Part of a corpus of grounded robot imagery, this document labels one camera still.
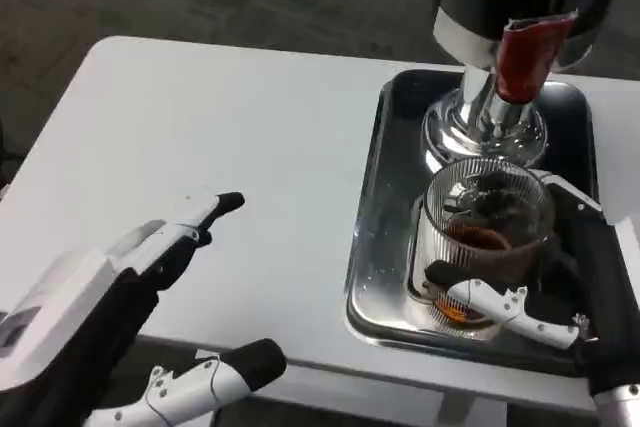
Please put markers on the steel drip tray with grid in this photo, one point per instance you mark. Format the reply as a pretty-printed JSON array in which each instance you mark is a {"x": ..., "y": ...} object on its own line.
[{"x": 416, "y": 247}]

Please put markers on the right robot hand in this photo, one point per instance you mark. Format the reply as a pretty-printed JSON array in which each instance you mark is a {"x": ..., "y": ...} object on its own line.
[{"x": 600, "y": 297}]

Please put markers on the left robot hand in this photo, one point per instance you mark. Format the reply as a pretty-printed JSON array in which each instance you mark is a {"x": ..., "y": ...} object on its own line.
[{"x": 75, "y": 327}]

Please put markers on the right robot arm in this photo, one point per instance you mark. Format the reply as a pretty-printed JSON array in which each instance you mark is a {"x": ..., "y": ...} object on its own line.
[{"x": 620, "y": 407}]

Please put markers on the clear ribbed glass cup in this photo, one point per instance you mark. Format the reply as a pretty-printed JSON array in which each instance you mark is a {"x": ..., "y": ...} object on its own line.
[{"x": 475, "y": 247}]

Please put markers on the steel serving tray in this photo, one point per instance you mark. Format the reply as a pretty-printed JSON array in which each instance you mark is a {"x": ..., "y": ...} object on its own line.
[{"x": 385, "y": 197}]

